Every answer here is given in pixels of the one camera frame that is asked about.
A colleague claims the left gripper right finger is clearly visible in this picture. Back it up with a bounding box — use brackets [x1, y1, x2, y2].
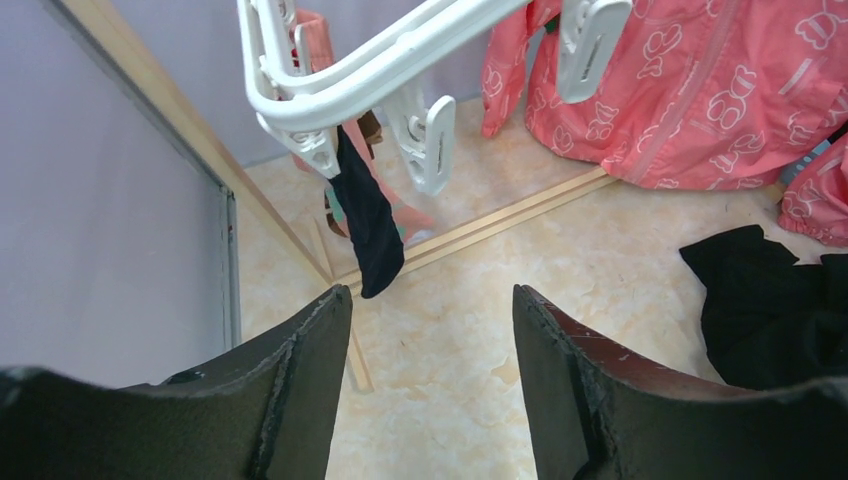
[512, 285, 847, 479]

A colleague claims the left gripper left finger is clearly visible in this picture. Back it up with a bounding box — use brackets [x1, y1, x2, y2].
[1, 285, 353, 479]

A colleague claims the pink sock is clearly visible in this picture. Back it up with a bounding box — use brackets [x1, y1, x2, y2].
[296, 8, 434, 242]

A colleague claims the white plastic sock hanger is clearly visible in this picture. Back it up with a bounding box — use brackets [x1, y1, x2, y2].
[236, 0, 634, 198]

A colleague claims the black cloth pile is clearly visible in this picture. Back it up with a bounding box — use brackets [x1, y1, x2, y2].
[679, 225, 847, 390]

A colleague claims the pink printed shirt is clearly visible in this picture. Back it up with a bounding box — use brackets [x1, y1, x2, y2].
[482, 1, 847, 247]

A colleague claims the wooden frame post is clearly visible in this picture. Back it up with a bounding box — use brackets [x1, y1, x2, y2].
[56, 0, 621, 393]

